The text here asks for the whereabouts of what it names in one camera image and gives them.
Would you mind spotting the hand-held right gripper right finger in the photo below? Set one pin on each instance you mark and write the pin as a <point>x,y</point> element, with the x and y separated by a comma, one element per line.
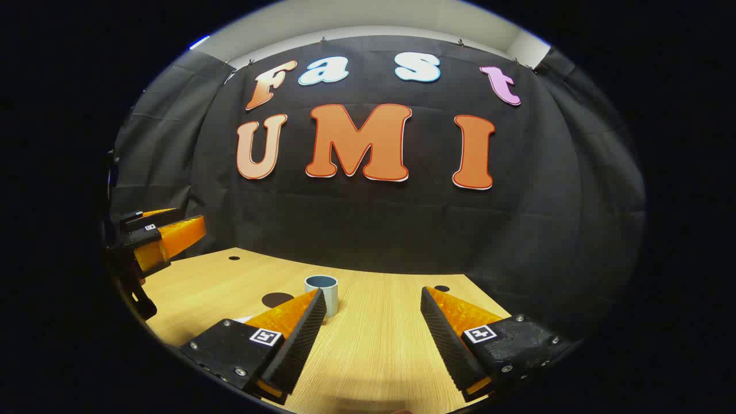
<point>448,345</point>

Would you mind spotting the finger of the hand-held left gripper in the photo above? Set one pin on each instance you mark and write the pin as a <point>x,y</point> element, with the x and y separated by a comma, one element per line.
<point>158,219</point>
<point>172,238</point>

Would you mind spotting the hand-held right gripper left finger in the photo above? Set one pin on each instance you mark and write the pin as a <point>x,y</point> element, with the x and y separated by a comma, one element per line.
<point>299,345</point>

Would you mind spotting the dark brown round coaster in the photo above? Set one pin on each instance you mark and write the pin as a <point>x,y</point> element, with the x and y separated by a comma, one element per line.
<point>276,299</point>

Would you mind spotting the wooden desktop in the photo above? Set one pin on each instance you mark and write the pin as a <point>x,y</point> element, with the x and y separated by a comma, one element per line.
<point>374,345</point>

